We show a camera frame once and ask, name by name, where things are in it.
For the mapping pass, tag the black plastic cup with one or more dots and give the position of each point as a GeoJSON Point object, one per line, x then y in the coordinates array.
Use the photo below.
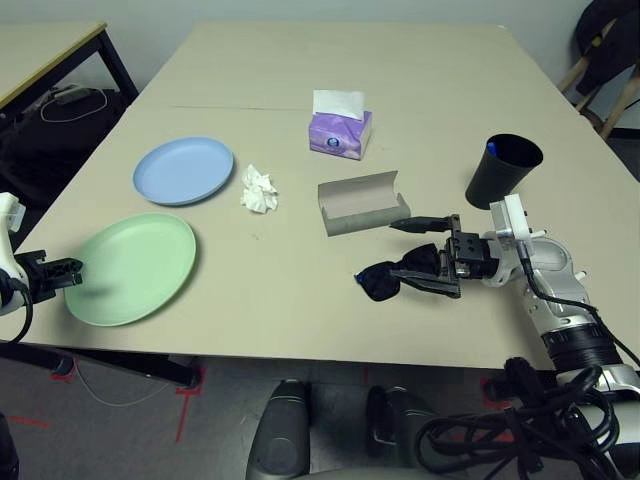
{"type": "Point", "coordinates": [495, 182]}

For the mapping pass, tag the wooden stool yellow seat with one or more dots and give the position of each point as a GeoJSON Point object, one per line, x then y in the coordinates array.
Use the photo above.
{"type": "Point", "coordinates": [617, 105]}

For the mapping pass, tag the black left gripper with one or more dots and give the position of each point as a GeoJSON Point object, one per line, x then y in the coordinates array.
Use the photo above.
{"type": "Point", "coordinates": [32, 275]}

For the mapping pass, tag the black sunglasses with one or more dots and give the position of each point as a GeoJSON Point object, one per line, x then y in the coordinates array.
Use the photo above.
{"type": "Point", "coordinates": [380, 282]}

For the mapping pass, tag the grey glasses case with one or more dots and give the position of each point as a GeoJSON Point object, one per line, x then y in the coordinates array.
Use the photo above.
{"type": "Point", "coordinates": [360, 202]}

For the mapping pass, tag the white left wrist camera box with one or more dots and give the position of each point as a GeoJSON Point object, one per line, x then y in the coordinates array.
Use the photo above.
{"type": "Point", "coordinates": [7, 240]}

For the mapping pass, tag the grey robot left leg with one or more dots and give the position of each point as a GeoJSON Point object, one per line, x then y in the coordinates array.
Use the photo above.
{"type": "Point", "coordinates": [280, 430]}

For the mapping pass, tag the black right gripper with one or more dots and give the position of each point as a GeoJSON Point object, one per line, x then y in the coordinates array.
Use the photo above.
{"type": "Point", "coordinates": [470, 255]}

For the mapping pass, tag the grey robot leg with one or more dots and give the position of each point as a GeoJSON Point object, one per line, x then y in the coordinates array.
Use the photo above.
{"type": "Point", "coordinates": [280, 430]}
{"type": "Point", "coordinates": [400, 420]}

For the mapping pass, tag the black jacket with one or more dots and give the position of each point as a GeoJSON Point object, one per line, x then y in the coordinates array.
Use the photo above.
{"type": "Point", "coordinates": [607, 45]}

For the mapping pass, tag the red floor tape mark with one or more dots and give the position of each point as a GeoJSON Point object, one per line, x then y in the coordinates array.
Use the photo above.
{"type": "Point", "coordinates": [187, 400]}

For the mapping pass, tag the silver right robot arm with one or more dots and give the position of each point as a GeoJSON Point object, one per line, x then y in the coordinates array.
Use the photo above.
{"type": "Point", "coordinates": [560, 300]}

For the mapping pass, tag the light grey robot torso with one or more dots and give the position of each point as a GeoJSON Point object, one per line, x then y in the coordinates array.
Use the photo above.
{"type": "Point", "coordinates": [350, 475]}

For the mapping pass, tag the grey power adapter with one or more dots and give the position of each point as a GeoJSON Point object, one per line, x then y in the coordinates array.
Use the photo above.
{"type": "Point", "coordinates": [70, 95]}

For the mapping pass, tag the green plastic plate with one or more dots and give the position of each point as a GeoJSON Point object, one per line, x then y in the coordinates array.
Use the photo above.
{"type": "Point", "coordinates": [135, 270]}

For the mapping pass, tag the purple tissue pack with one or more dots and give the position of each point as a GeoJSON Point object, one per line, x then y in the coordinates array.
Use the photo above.
{"type": "Point", "coordinates": [337, 137]}

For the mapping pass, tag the beige side table black legs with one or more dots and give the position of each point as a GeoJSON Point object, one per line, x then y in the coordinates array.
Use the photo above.
{"type": "Point", "coordinates": [45, 47]}

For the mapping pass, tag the blue plastic plate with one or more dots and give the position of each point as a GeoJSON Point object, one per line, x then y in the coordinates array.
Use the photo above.
{"type": "Point", "coordinates": [182, 170]}

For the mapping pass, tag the white tissue sheet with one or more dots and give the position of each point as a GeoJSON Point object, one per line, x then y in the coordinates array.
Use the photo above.
{"type": "Point", "coordinates": [337, 102]}

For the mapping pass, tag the grey robot right leg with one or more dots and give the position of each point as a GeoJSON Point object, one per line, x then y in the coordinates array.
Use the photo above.
{"type": "Point", "coordinates": [400, 420]}

